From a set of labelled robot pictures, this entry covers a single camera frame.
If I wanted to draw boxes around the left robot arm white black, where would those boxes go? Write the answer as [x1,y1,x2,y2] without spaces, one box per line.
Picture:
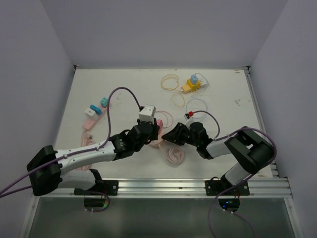
[27,120,160,196]

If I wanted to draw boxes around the teal plug adapter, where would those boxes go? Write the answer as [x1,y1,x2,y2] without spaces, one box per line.
[100,97,108,108]

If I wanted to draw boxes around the coiled pink socket cord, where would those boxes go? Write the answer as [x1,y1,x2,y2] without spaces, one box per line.
[164,146,187,167]

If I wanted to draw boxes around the pink plug adapter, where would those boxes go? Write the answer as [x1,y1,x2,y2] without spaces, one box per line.
[157,119,163,137]

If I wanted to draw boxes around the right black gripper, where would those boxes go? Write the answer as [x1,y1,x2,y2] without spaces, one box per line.
[162,122,199,147]

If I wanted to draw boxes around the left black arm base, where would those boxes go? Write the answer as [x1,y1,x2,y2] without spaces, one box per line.
[73,179,119,196]

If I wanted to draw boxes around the yellow cube socket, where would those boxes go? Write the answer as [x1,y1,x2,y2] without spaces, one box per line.
[186,79,201,93]

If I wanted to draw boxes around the blue thin charging cable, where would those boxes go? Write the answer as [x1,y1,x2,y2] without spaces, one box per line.
[184,72,211,119]

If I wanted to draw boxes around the pink rectangular power strip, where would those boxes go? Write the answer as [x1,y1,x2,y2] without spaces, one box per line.
[83,104,107,131]

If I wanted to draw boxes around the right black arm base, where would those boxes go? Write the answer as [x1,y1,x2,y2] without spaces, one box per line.
[204,177,250,196]

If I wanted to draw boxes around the orange yellow charger plug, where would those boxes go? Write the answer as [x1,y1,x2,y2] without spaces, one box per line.
[181,84,191,94]

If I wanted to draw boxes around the white plug on cube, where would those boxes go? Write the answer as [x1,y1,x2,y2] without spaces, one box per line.
[199,78,209,88]

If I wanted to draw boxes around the blue flat plug adapter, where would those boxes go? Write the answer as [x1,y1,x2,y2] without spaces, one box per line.
[90,105,103,116]

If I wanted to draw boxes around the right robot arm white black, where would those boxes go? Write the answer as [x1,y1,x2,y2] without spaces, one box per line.
[162,122,277,195]

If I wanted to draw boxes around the aluminium front rail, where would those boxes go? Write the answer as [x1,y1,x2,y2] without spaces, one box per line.
[31,176,293,198]

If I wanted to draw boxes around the pink charging cable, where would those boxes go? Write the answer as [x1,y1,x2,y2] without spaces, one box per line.
[156,110,174,129]

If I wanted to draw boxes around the light blue charger plug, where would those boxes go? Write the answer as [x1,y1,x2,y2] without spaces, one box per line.
[190,74,199,85]

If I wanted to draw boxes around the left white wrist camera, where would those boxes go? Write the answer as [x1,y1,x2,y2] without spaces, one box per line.
[139,105,156,123]

